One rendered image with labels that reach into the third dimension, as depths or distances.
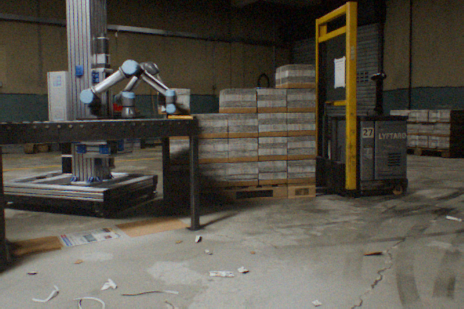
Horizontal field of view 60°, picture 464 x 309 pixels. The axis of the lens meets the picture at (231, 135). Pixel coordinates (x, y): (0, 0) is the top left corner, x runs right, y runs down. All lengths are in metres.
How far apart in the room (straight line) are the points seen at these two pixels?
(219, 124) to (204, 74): 7.69
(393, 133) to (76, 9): 3.17
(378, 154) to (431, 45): 6.14
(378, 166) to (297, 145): 0.82
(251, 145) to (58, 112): 1.80
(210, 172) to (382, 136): 1.70
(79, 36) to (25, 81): 6.12
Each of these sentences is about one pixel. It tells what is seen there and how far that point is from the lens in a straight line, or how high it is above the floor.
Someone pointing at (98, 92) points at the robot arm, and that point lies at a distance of 3.43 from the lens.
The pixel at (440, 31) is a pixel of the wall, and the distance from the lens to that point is 10.01.
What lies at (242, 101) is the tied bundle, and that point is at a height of 0.95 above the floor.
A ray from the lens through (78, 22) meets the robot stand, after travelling 3.96.
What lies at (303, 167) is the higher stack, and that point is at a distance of 4.00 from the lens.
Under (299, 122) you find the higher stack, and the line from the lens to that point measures 3.95.
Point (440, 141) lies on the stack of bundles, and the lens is 7.84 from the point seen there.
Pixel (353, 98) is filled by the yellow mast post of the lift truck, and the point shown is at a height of 0.95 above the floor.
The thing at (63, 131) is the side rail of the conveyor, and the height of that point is 0.75.
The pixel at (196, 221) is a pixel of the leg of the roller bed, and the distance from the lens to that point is 2.99.
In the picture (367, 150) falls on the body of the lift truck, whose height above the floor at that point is 0.46.
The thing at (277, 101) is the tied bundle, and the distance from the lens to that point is 3.86.
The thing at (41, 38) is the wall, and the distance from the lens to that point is 10.14.
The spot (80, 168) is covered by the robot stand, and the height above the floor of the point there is 0.35.
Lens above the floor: 0.85
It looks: 3 degrees down
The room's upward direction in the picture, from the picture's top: 1 degrees counter-clockwise
